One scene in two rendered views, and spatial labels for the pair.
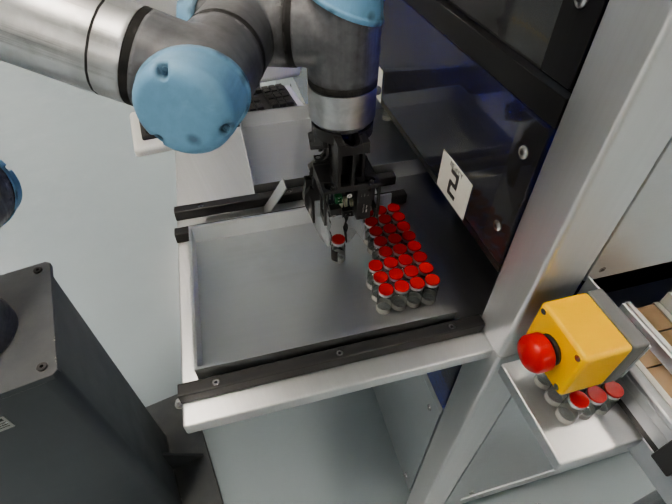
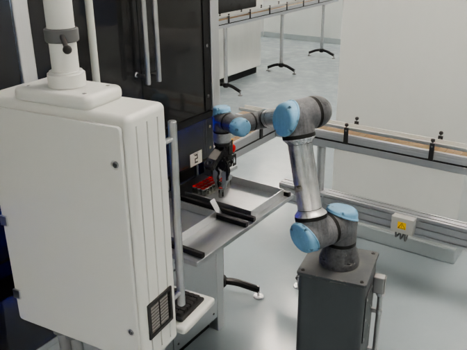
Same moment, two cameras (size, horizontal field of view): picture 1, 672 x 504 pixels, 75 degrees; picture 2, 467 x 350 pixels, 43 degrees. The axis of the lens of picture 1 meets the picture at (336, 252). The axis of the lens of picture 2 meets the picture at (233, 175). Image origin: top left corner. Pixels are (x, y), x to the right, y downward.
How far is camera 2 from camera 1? 273 cm
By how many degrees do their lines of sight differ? 98
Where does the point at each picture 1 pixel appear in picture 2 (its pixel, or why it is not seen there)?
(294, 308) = (247, 195)
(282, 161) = (186, 224)
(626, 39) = (217, 94)
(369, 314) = (233, 187)
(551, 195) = not seen: hidden behind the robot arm
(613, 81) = (217, 101)
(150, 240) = not seen: outside the picture
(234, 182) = (212, 228)
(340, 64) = not seen: hidden behind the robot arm
